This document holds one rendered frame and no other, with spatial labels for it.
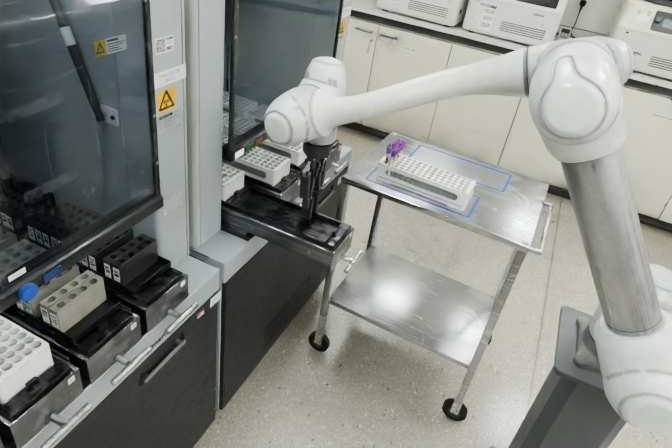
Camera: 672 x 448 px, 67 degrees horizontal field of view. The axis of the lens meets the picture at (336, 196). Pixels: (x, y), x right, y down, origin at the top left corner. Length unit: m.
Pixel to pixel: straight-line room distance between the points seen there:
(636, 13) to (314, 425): 2.72
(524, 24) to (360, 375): 2.27
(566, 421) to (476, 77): 0.93
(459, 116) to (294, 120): 2.60
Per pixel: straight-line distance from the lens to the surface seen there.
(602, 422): 1.55
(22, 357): 1.05
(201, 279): 1.32
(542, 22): 3.39
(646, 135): 3.55
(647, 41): 3.41
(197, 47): 1.15
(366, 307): 1.95
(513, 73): 1.09
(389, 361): 2.18
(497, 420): 2.16
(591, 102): 0.86
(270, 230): 1.39
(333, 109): 1.07
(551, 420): 1.59
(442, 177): 1.62
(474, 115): 3.56
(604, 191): 0.98
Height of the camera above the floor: 1.63
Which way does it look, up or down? 32 degrees down
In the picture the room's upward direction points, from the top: 9 degrees clockwise
